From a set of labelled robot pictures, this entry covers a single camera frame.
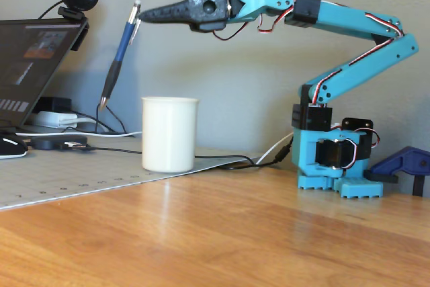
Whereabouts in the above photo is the dark blue clamp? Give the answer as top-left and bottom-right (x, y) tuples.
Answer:
(363, 145), (430, 197)

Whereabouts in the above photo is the white USB cable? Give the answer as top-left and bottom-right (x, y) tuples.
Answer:
(255, 131), (295, 165)

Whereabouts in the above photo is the black USB hub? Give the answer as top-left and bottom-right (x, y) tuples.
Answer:
(30, 134), (90, 151)

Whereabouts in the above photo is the black cable with ferrite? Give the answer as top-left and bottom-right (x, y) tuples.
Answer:
(86, 144), (294, 171)

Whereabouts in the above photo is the blue and black pen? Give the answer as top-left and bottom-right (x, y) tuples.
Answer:
(98, 0), (142, 112)

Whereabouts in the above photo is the thin black webcam cable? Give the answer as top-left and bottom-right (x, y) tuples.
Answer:
(37, 0), (65, 19)

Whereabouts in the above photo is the white ceramic mug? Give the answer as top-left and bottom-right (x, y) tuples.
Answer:
(141, 96), (200, 174)

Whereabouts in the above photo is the thin black looped cable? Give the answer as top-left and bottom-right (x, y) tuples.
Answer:
(95, 102), (129, 134)

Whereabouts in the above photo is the laptop screen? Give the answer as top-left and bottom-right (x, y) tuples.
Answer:
(0, 17), (85, 133)

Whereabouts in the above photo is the grey gridded cutting mat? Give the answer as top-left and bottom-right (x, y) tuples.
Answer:
(0, 137), (266, 212)

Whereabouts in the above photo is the thin white adapter cable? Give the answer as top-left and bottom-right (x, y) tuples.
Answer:
(15, 117), (144, 138)

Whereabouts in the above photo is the black computer mouse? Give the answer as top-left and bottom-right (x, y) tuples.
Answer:
(0, 131), (28, 161)

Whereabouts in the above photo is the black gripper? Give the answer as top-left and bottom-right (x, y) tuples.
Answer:
(138, 0), (233, 33)

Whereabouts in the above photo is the black power adapter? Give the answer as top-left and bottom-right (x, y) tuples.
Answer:
(38, 96), (72, 112)

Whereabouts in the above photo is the teal robot arm with base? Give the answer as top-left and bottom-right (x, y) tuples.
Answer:
(224, 0), (421, 200)

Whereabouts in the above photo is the white power adapter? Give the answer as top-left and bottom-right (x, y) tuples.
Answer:
(32, 110), (80, 129)

